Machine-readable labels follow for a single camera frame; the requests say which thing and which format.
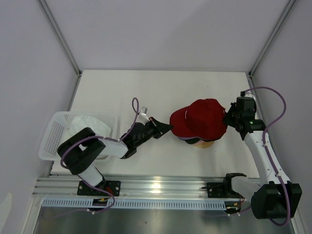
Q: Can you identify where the wooden hat stand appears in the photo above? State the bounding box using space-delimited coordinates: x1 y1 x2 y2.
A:
193 141 215 149

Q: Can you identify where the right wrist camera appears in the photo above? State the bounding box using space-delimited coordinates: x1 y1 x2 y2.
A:
240 91 256 99

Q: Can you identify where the dark green cap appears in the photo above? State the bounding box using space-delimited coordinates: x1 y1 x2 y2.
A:
185 138 200 145

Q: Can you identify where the lilac cap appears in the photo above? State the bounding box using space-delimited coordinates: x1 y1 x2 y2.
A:
178 137 190 141

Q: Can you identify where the aluminium frame post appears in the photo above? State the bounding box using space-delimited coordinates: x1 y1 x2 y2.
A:
248 0 298 78
36 0 81 77

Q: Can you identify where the aluminium frame post left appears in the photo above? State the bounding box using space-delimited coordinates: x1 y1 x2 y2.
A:
36 0 81 77

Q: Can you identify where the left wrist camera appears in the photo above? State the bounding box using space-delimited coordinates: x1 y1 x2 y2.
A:
139 107 149 122

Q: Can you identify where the white slotted cable duct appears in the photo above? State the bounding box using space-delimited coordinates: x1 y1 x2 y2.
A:
42 198 226 211

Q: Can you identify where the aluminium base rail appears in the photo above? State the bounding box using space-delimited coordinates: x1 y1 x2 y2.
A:
31 174 223 200

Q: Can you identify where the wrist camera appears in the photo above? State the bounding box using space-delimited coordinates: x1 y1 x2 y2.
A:
139 107 149 122
240 91 256 99

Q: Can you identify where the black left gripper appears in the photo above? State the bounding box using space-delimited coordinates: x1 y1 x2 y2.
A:
135 117 173 148

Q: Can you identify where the black left mounting bracket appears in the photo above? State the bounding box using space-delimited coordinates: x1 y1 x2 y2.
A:
77 180 121 196

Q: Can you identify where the red cap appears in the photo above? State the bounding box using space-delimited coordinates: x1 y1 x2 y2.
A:
170 98 227 141

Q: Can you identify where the aluminium frame post right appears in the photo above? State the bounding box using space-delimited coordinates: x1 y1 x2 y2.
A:
248 0 298 78

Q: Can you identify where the white cap black logo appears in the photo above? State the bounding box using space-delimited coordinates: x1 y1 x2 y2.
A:
69 115 112 137

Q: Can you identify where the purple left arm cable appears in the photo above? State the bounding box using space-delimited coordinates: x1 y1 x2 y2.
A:
52 97 142 217

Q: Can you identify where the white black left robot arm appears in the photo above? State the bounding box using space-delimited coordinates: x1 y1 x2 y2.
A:
57 117 173 195

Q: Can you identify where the black right mounting bracket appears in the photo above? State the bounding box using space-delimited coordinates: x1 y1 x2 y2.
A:
201 182 228 198

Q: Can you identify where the white plastic bin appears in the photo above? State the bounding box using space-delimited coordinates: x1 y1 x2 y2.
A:
39 112 118 161

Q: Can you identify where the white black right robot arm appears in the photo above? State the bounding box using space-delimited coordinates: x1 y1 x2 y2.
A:
222 97 302 223

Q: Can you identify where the black mounting bracket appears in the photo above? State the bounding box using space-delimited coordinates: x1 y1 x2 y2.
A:
201 182 228 198
77 180 121 196

